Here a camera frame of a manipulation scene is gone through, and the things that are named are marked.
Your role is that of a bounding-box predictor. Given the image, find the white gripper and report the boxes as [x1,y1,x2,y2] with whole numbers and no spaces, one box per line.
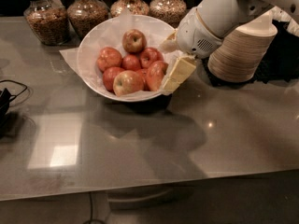
[159,7,222,95]

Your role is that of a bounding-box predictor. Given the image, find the large red apple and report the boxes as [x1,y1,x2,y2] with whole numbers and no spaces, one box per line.
[146,61,168,91]

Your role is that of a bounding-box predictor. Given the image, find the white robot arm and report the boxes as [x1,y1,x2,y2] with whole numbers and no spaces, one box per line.
[159,0,299,95]

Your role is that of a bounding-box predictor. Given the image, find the hidden middle red apple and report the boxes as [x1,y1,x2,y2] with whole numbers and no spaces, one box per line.
[136,68,149,91]

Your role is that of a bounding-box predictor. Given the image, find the top red-green apple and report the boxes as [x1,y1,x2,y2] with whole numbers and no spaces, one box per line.
[122,29,147,53]

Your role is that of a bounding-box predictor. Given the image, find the centre small red apple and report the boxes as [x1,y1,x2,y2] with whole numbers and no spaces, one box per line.
[121,54,141,71]

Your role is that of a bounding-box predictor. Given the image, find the front yellow-red apple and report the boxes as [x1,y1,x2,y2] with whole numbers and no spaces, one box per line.
[113,70,144,96]

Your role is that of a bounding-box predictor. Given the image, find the lower left red apple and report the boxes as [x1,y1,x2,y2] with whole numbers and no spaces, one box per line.
[102,67,124,91]

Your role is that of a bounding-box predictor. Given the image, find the white bowl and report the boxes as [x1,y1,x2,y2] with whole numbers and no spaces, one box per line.
[76,15,175,102]

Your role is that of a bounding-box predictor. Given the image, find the glass cereal jar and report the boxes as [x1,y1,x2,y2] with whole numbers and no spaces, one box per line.
[149,0,187,27]
[67,0,109,39]
[110,0,150,17]
[24,0,69,46]

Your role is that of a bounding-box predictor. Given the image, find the front stack paper bowls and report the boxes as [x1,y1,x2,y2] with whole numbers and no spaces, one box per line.
[207,12,278,83]

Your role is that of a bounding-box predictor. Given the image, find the leftmost glass cereal jar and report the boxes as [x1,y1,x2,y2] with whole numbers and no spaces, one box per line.
[24,0,69,46]

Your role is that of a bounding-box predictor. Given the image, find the black device with cable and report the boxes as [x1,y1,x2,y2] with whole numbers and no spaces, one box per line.
[0,79,30,128]

